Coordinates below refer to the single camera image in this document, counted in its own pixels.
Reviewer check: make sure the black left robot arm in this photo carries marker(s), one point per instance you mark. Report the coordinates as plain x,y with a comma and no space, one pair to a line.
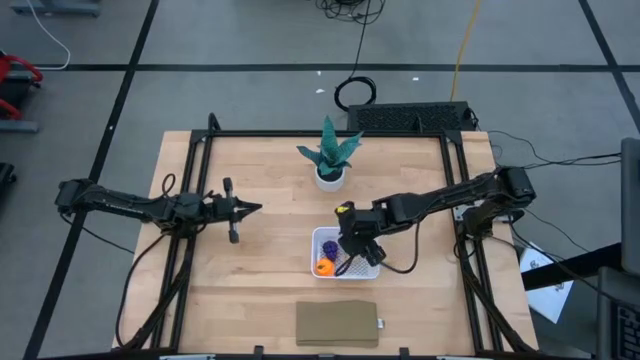
120,202

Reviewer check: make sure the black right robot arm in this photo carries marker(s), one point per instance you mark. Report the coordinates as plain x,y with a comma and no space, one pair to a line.
440,197

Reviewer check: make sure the grey metal base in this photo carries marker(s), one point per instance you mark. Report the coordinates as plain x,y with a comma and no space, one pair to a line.
17,126
60,7

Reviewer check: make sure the red and black cart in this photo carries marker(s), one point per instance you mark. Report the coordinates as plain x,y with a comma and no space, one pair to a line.
15,92

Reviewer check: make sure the black perforated computer case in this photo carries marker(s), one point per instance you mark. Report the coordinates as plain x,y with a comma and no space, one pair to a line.
410,117

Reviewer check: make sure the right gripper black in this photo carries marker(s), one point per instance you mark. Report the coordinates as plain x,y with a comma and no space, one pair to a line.
360,227

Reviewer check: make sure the black beam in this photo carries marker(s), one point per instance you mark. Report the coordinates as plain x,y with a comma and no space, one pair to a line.
570,265

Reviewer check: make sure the green plant in white pot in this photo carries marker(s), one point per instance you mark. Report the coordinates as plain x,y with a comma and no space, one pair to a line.
330,155

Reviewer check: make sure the small orange fruit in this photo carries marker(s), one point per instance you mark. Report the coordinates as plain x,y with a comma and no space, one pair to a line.
325,267

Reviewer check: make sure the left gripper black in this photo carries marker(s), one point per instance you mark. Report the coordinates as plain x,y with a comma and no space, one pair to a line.
220,207

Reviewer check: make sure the white printed paper sheet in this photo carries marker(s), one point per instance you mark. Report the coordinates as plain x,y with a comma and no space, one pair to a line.
547,300

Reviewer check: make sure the purple toy grape bunch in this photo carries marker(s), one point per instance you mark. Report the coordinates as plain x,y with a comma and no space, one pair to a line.
330,249

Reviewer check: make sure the white perforated plastic basket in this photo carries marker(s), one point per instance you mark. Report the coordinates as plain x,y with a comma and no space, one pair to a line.
320,235

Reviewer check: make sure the black metal table frame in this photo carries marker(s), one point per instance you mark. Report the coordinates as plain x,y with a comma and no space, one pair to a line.
325,133

